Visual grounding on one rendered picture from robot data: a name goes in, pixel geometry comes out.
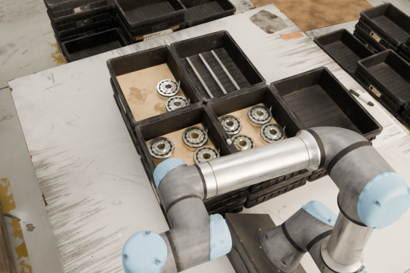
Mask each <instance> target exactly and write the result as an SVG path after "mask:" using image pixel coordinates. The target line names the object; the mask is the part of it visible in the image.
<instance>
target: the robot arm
mask: <svg viewBox="0 0 410 273"><path fill-rule="evenodd" d="M305 168H306V169H307V170H309V171H315V170H317V169H322V170H324V171H326V172H327V174H328V175H329V177H330V178H331V180H332V181H333V182H334V183H335V185H336V186H337V187H338V189H339V192H338V195H337V206H338V208H339V214H338V216H336V215H335V213H334V212H333V211H332V210H330V209H329V208H328V207H327V206H326V205H325V204H323V203H321V202H319V201H317V200H310V201H309V202H308V203H307V204H305V205H303V206H302V207H301V208H300V209H299V210H298V211H296V212H295V213H294V214H293V215H292V216H291V217H289V218H288V219H287V220H286V221H284V222H283V223H282V224H280V225H277V226H275V227H272V228H270V229H267V230H265V231H264V232H262V233H261V236H260V239H261V244H262V247H263V249H264V251H265V253H266V254H267V256H268V257H269V259H270V260H271V261H272V262H273V264H274V265H275V266H277V267H278V268H279V269H280V270H282V271H284V272H292V271H293V270H294V269H295V268H296V267H297V266H298V264H299V262H300V261H301V259H302V258H303V256H304V254H305V253H307V252H309V254H310V256H311V257H312V259H313V261H314V263H315V264H316V266H317V267H318V269H319V271H320V272H321V273H368V272H367V270H366V267H365V266H364V265H363V262H364V252H363V249H364V247H365V245H366V244H367V241H368V240H369V238H370V235H371V234H372V232H373V230H374V229H381V228H384V227H387V226H388V225H391V224H393V223H394V222H395V221H397V220H398V219H400V218H401V216H402V214H403V213H406V211H407V210H408V208H409V207H410V187H409V186H408V185H407V184H406V182H405V180H404V178H402V176H401V175H399V174H398V173H397V172H396V171H395V170H394V169H393V168H392V167H391V165H390V164H388V162H387V161H385V159H384V158H383V157H382V156H381V155H380V154H379V152H378V151H377V150H376V149H375V148H374V147H373V146H372V145H371V143H370V142H369V141H368V140H367V139H366V138H365V137H363V136H362V135H360V134H359V133H357V132H354V131H352V130H348V129H344V128H340V127H311V128H308V129H304V130H301V131H299V132H297V134H296V136H295V137H292V138H288V139H285V140H281V141H277V142H274V143H270V144H266V145H263V146H259V147H255V148H252V149H248V150H245V151H241V152H236V153H234V154H229V155H225V156H223V157H218V158H215V159H211V160H208V161H204V162H201V163H197V164H194V165H190V166H187V164H186V163H185V162H184V160H182V159H180V158H169V159H166V160H164V161H163V162H161V163H160V164H158V165H157V167H156V168H155V170H154V174H153V177H154V181H155V184H156V187H157V193H158V194H159V196H160V199H161V201H162V204H163V206H164V209H165V212H166V215H167V218H168V221H169V223H170V226H171V230H168V231H166V232H163V233H160V234H157V233H155V232H152V231H148V230H142V231H139V232H136V233H134V234H133V235H131V236H130V237H129V238H128V239H127V241H126V242H125V244H124V246H123V250H122V264H123V269H124V272H125V273H178V272H182V271H185V270H187V269H190V268H193V267H195V266H198V265H201V264H203V263H206V262H208V261H209V262H211V261H212V260H213V259H215V258H218V257H220V256H222V255H224V254H227V253H228V252H229V251H230V250H231V247H232V240H231V234H230V232H229V229H228V226H227V224H226V221H225V220H224V219H223V217H222V216H221V215H220V214H214V215H212V214H210V216H209V215H208V213H207V210H206V208H205V206H204V204H203V201H202V200H203V199H207V198H210V197H213V196H217V195H219V194H223V193H227V192H229V191H233V190H236V189H239V188H243V187H246V186H249V185H253V184H255V183H259V182H263V181H265V180H269V179H272V178H275V177H279V176H283V175H285V174H289V173H291V172H295V171H299V170H301V169H305Z"/></svg>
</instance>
